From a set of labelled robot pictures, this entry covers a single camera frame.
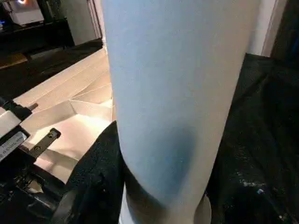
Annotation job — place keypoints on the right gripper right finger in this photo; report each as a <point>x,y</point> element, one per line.
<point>257,205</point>

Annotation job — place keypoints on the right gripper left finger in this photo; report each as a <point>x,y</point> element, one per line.
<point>93,182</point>

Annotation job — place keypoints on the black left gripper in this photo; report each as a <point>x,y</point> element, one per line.
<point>28,186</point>

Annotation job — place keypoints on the white plastic table top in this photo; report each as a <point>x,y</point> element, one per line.
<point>70,93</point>

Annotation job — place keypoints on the white plastic table leg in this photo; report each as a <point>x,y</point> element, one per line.
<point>175,93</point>

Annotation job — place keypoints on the black shelf unit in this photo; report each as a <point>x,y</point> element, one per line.
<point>35,32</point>

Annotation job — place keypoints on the white box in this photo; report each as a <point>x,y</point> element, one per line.
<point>25,14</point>

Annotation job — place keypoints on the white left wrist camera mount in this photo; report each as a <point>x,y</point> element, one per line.
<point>9,121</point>

